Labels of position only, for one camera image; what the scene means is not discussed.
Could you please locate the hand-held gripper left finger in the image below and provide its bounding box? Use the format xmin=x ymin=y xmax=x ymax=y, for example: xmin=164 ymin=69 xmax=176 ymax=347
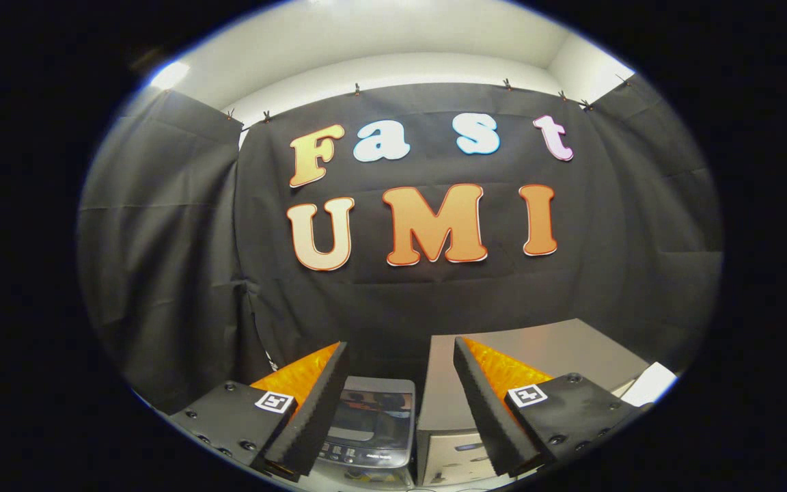
xmin=168 ymin=341 xmax=351 ymax=478

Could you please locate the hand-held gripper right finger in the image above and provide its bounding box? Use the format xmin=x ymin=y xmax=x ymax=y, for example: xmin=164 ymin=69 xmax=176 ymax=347
xmin=453 ymin=336 xmax=654 ymax=479

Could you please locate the grey washing machine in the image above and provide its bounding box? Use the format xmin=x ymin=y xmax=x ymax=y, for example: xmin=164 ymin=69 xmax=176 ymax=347
xmin=301 ymin=376 xmax=417 ymax=490

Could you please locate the grey cabinet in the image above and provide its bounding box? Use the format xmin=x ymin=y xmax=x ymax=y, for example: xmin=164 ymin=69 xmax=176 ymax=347
xmin=415 ymin=318 xmax=648 ymax=487

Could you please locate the black backdrop cloth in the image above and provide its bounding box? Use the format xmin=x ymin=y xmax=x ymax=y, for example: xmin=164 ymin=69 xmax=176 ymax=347
xmin=78 ymin=74 xmax=723 ymax=414

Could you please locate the white board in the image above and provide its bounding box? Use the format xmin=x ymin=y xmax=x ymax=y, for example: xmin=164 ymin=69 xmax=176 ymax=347
xmin=620 ymin=361 xmax=679 ymax=409

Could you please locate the row of small black clips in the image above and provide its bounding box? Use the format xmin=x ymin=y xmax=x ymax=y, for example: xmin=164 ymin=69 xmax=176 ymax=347
xmin=225 ymin=74 xmax=633 ymax=124

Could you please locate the ceiling light panel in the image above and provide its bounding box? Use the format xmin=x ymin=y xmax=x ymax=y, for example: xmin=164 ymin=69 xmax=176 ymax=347
xmin=150 ymin=60 xmax=191 ymax=91

